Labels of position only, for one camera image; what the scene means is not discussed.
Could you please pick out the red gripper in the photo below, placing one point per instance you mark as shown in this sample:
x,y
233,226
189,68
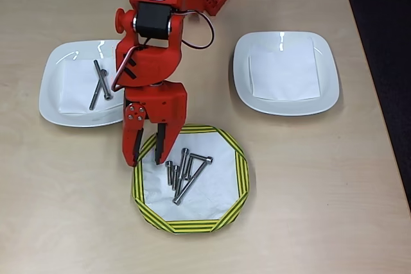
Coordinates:
x,y
162,104

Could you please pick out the long steel socket screw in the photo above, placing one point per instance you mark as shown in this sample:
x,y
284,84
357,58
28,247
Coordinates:
x,y
189,184
95,97
107,91

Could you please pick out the red robot arm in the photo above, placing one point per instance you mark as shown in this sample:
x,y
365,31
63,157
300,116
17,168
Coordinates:
x,y
160,59

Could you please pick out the white crumpled paper sheet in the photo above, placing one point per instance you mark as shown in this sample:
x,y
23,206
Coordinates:
x,y
215,197

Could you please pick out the white paper napkin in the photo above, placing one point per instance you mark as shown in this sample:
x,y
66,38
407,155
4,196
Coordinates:
x,y
282,72
74,88

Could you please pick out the yellow striped octagonal paper tray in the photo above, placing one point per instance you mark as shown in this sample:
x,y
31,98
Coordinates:
x,y
242,174

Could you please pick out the white square porcelain plate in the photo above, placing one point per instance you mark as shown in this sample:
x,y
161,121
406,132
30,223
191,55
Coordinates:
x,y
48,94
241,72

